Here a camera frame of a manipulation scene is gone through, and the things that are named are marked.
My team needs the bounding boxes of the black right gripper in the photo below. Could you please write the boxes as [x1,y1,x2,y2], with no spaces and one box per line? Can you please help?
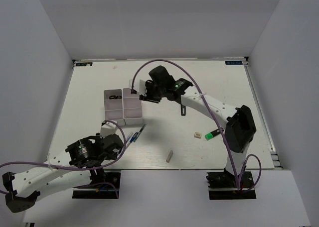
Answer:
[140,82,165,104]

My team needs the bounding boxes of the blue pen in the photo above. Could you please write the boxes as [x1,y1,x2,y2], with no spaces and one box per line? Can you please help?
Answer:
[125,132,134,148]
[127,132,138,148]

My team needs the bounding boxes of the purple cap highlighter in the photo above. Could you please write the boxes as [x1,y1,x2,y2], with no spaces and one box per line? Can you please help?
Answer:
[180,104,186,116]

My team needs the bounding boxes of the green clear pen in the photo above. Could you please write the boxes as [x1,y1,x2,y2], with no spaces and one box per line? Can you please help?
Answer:
[134,123,147,142]

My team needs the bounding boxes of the black handled scissors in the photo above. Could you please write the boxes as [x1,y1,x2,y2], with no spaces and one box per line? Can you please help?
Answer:
[109,95,122,100]

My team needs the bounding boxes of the small beige eraser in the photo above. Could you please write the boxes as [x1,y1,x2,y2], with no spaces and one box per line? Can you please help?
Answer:
[194,132,202,138]

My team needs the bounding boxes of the green cap highlighter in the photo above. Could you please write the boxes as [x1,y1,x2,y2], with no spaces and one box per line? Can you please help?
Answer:
[204,129,224,140]

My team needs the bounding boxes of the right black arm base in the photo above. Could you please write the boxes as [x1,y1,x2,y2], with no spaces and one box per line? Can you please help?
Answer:
[206,171,257,200]

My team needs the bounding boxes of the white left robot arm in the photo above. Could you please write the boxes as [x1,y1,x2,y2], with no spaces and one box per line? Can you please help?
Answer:
[2,134,124,213]

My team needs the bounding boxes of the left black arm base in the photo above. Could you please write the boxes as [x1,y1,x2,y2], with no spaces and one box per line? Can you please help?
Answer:
[72,171,121,200]

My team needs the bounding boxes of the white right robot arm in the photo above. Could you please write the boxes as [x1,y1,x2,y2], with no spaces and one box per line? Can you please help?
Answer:
[132,66,256,187]

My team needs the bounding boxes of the right white organizer tray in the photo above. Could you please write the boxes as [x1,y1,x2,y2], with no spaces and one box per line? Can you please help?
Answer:
[122,88,143,125]

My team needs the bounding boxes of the white organizer tray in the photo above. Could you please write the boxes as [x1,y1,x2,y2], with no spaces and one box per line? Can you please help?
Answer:
[122,88,143,125]
[103,89,125,126]

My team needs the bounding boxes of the left white organizer tray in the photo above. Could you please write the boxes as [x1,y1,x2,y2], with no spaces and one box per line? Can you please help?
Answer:
[103,89,125,126]

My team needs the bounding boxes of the right corner label sticker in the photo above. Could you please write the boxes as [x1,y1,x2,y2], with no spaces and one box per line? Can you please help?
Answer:
[225,60,243,65]

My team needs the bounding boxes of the corner label sticker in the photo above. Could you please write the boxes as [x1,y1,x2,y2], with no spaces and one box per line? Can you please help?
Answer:
[225,60,243,65]
[75,62,93,67]

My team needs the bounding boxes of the left corner label sticker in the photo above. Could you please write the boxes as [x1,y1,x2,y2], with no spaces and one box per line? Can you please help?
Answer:
[75,62,93,67]

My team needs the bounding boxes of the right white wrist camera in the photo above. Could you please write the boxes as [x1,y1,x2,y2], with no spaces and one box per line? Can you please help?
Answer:
[129,79,147,96]

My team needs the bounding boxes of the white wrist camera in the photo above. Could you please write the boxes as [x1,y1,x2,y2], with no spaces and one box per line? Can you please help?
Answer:
[129,79,147,96]
[99,121,118,138]

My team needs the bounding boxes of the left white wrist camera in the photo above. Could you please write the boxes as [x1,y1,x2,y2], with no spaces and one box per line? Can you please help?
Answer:
[99,121,118,138]

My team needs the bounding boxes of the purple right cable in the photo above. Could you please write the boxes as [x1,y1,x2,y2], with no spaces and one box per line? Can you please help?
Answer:
[131,59,262,192]

